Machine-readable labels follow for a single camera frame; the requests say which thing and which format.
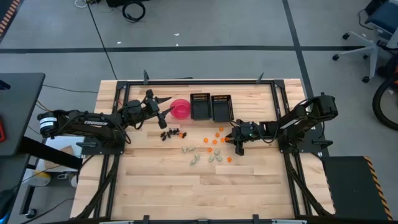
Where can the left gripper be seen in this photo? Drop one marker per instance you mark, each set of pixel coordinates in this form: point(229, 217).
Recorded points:
point(152, 106)

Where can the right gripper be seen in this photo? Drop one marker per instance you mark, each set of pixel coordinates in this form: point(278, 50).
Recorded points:
point(247, 130)

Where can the cream plastic skull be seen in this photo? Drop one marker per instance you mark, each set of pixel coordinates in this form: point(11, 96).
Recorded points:
point(211, 159)
point(197, 156)
point(185, 149)
point(191, 148)
point(193, 162)
point(217, 152)
point(219, 158)

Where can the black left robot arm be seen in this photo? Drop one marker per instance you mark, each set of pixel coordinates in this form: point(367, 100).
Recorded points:
point(93, 124)

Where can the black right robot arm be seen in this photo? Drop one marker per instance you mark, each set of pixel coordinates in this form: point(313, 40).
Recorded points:
point(295, 123)

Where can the pink plastic bowl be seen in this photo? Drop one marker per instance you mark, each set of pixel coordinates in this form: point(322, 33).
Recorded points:
point(180, 109)

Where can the black slotted plastic basket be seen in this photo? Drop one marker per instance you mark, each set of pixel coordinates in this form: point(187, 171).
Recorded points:
point(200, 109)
point(222, 110)

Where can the white sheet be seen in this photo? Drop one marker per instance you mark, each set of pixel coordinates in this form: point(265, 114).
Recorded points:
point(57, 143)

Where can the black floor box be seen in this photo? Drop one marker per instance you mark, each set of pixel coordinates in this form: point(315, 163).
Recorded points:
point(115, 2)

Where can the black diagonal beam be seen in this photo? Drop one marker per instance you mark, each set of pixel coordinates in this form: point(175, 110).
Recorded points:
point(49, 152)

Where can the black mat with hazard stripe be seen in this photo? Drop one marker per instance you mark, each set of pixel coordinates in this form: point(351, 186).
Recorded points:
point(348, 186)
point(4, 7)

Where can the dark grey desk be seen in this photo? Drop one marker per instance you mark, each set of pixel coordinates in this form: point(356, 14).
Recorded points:
point(18, 105)

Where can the white yellow plastic bag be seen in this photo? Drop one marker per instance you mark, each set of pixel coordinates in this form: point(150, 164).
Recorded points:
point(37, 178)

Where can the red device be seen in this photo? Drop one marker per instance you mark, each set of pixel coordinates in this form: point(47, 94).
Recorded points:
point(1, 130)

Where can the white blue office chair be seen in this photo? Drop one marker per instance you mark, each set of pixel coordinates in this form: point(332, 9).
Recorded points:
point(373, 49)

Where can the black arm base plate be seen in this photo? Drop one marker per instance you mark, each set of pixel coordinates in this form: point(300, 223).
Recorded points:
point(102, 151)
point(301, 150)

